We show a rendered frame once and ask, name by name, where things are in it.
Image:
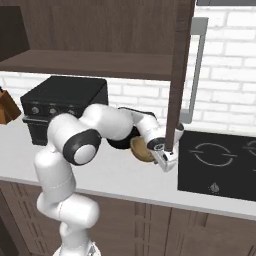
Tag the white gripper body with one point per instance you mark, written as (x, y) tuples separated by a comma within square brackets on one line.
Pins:
[(167, 161)]

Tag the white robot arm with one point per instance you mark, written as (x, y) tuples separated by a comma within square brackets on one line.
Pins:
[(106, 121)]

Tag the brown lower cabinet door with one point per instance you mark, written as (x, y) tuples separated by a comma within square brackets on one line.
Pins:
[(116, 226), (213, 236)]

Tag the black hob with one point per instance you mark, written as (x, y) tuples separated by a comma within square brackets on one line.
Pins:
[(216, 173)]

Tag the black toaster oven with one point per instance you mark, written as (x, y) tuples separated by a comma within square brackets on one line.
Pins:
[(63, 93)]

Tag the brown knife block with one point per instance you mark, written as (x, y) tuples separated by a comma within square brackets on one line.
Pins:
[(7, 108)]

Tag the grey range hood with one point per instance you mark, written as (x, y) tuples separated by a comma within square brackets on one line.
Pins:
[(226, 2)]

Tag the open brown wall cabinet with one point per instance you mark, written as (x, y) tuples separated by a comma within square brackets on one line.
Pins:
[(100, 33)]

